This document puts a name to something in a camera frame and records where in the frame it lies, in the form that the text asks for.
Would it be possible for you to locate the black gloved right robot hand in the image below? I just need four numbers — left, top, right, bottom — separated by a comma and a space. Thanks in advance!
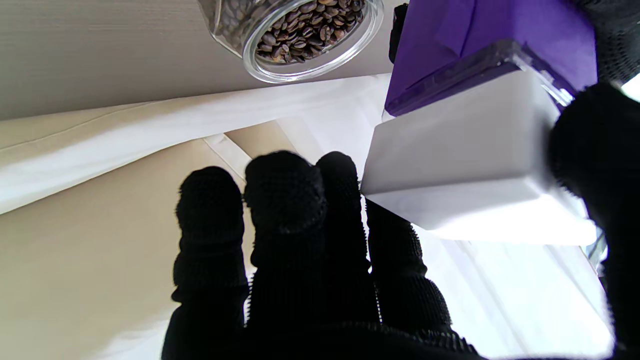
160, 82, 640, 360

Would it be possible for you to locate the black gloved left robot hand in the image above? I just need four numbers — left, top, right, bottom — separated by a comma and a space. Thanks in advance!
389, 0, 640, 86

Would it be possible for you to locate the white square jar lid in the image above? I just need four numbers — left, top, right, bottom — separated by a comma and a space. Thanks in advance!
360, 70, 599, 247

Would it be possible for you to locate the glass jar of coffee beans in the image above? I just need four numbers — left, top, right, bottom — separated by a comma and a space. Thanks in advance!
197, 0, 386, 84

